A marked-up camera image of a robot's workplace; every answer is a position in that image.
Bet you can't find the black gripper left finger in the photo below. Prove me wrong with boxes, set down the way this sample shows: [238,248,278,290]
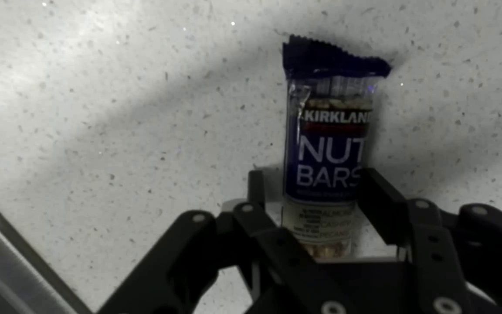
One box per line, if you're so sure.
[95,166,322,314]

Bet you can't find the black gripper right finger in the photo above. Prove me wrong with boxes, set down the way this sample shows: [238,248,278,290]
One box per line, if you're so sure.
[355,166,502,314]

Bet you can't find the blue nut bar pack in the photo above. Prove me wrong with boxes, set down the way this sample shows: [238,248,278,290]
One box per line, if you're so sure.
[280,34,393,264]

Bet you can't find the stainless steel double sink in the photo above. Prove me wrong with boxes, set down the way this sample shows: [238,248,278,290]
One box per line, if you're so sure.
[0,184,94,314]

